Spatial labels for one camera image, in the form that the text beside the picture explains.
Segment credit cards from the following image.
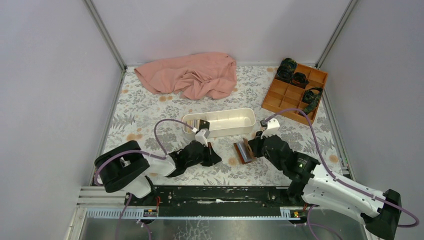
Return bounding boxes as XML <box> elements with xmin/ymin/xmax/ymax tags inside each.
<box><xmin>239</xmin><ymin>138</ymin><xmax>255</xmax><ymax>163</ymax></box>

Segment brown leather card holder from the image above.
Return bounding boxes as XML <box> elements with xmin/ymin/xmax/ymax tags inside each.
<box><xmin>233</xmin><ymin>138</ymin><xmax>258</xmax><ymax>166</ymax></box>

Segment white oblong plastic tray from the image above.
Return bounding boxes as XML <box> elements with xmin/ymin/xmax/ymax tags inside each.
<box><xmin>182</xmin><ymin>107</ymin><xmax>256</xmax><ymax>138</ymax></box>

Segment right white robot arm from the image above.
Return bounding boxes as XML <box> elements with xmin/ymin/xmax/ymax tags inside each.
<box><xmin>244</xmin><ymin>132</ymin><xmax>401</xmax><ymax>240</ymax></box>

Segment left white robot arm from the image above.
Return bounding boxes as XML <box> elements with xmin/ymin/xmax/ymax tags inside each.
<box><xmin>93</xmin><ymin>140</ymin><xmax>222</xmax><ymax>199</ymax></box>

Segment stack of cards in tray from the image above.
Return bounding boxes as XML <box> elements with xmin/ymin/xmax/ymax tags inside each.
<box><xmin>187</xmin><ymin>119</ymin><xmax>211</xmax><ymax>130</ymax></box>

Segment floral patterned table mat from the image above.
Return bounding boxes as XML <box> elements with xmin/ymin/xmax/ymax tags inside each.
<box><xmin>103</xmin><ymin>66</ymin><xmax>342</xmax><ymax>186</ymax></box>

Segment wooden compartment organizer box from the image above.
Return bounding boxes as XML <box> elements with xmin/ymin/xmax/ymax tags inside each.
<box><xmin>261</xmin><ymin>62</ymin><xmax>329</xmax><ymax>123</ymax></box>

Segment unrolled dark patterned tie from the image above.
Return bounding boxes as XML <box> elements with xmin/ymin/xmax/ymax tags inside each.
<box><xmin>299</xmin><ymin>87</ymin><xmax>324</xmax><ymax>115</ymax></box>

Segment small rolled dark tie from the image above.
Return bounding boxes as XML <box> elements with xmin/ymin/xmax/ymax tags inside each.
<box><xmin>290</xmin><ymin>72</ymin><xmax>309</xmax><ymax>89</ymax></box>

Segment large rolled dark tie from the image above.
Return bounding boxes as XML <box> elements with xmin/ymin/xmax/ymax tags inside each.
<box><xmin>275</xmin><ymin>57</ymin><xmax>298</xmax><ymax>84</ymax></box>

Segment pink crumpled cloth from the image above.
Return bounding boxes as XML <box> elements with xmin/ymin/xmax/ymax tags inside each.
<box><xmin>134</xmin><ymin>52</ymin><xmax>237</xmax><ymax>100</ymax></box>

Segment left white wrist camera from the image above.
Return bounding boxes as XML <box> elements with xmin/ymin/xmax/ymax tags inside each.
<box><xmin>195</xmin><ymin>128</ymin><xmax>210</xmax><ymax>146</ymax></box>

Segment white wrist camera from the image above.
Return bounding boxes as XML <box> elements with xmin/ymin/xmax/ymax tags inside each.
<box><xmin>195</xmin><ymin>128</ymin><xmax>210</xmax><ymax>146</ymax></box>
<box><xmin>260</xmin><ymin>118</ymin><xmax>280</xmax><ymax>138</ymax></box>

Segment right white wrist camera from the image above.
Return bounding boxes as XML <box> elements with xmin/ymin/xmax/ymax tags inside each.
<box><xmin>260</xmin><ymin>118</ymin><xmax>280</xmax><ymax>138</ymax></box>

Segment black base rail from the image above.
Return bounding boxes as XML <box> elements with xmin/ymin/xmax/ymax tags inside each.
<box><xmin>124</xmin><ymin>185</ymin><xmax>310</xmax><ymax>221</ymax></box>

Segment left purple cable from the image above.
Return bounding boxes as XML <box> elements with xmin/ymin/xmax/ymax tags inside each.
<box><xmin>93</xmin><ymin>118</ymin><xmax>200</xmax><ymax>186</ymax></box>

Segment purple cable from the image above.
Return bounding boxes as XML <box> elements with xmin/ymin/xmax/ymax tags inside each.
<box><xmin>260</xmin><ymin>107</ymin><xmax>420</xmax><ymax>228</ymax></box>
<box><xmin>93</xmin><ymin>118</ymin><xmax>200</xmax><ymax>186</ymax></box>

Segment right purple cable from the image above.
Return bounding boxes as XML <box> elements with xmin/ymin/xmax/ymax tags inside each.
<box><xmin>260</xmin><ymin>107</ymin><xmax>420</xmax><ymax>228</ymax></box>

